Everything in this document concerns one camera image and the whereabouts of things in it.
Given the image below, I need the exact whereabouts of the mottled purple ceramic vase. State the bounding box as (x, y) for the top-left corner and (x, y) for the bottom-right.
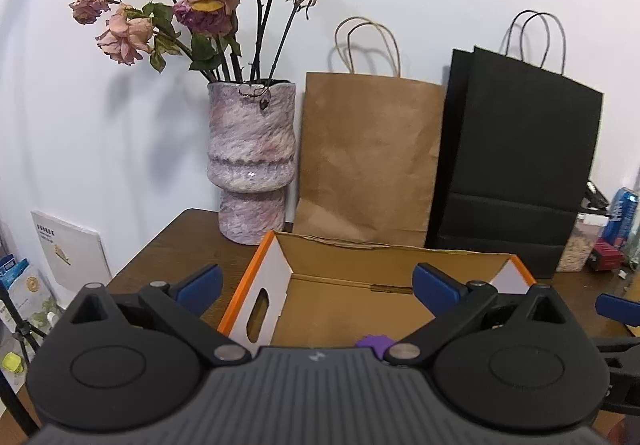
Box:
(206, 79), (297, 246)

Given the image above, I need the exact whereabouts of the purple ridged cap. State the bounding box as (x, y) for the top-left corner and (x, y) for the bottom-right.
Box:
(354, 334), (398, 361)

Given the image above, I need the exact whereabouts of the small red box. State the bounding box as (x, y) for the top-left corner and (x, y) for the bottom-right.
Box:
(586, 239), (626, 272)

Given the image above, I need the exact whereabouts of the white booklet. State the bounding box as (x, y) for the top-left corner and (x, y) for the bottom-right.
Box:
(31, 210), (113, 298)

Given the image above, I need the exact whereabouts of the black tripod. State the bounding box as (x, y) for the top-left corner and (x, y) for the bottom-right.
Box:
(0, 282), (48, 438)

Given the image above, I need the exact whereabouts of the black paper bag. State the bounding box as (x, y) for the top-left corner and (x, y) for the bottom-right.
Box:
(425, 10), (605, 280)

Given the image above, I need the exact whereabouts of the blue white packet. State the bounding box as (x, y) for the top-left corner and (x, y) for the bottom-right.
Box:
(0, 254), (65, 341)

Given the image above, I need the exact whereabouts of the blue drink can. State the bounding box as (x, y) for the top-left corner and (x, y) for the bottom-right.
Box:
(600, 186), (640, 251)

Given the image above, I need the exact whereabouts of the brown paper bag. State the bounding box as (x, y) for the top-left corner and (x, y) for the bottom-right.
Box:
(292, 16), (447, 248)

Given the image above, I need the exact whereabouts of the yellow green plastic object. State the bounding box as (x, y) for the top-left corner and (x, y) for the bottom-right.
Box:
(2, 340), (26, 373)

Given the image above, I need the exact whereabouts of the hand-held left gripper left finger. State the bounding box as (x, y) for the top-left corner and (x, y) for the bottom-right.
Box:
(64, 264), (252, 367)

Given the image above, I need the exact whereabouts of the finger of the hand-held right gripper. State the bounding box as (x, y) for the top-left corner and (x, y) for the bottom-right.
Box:
(596, 336), (640, 365)
(595, 293), (640, 327)

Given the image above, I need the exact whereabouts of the clear container of seeds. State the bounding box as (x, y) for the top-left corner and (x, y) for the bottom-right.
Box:
(555, 180), (612, 273)

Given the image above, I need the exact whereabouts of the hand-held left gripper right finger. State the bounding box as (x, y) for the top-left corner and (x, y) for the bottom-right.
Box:
(384, 262), (577, 368)

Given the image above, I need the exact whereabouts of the orange cardboard box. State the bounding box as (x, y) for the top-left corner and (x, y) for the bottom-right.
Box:
(216, 230), (537, 361)

